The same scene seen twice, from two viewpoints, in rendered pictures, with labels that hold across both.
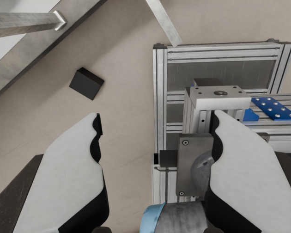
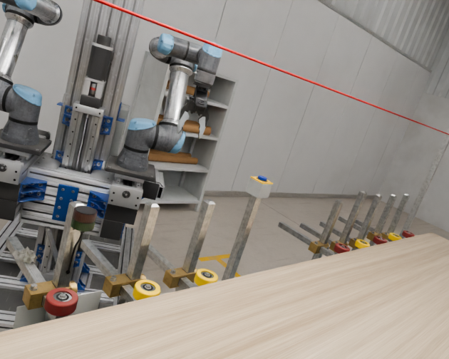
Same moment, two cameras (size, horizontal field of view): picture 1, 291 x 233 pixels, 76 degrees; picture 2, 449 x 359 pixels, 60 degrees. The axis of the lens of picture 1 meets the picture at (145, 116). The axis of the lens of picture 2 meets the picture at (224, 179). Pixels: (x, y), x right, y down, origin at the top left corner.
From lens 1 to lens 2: 1.48 m
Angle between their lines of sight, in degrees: 47
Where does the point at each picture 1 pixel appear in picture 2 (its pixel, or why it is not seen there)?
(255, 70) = not seen: outside the picture
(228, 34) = not seen: outside the picture
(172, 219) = (170, 142)
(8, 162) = not seen: hidden behind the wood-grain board
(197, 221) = (161, 138)
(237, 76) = (19, 301)
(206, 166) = (142, 164)
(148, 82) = not seen: hidden behind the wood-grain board
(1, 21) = (242, 226)
